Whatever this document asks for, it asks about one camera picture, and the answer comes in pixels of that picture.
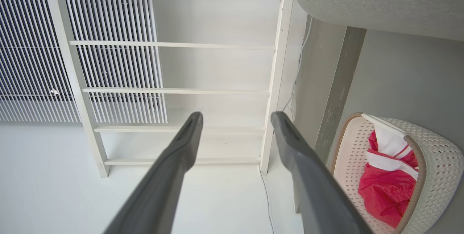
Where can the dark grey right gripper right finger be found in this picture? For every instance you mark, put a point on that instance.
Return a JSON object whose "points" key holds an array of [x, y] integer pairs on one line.
{"points": [[315, 190]]}

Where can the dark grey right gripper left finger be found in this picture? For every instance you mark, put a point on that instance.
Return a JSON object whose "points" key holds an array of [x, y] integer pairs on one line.
{"points": [[163, 183]]}

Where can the white perforated laundry basket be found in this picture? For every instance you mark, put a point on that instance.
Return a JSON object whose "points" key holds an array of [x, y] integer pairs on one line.
{"points": [[438, 161]]}

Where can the red and white garment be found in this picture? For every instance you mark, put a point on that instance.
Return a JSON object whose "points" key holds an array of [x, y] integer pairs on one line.
{"points": [[384, 190]]}

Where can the white slatted wall panel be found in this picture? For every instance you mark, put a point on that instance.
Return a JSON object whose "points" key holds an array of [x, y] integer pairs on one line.
{"points": [[29, 45]]}

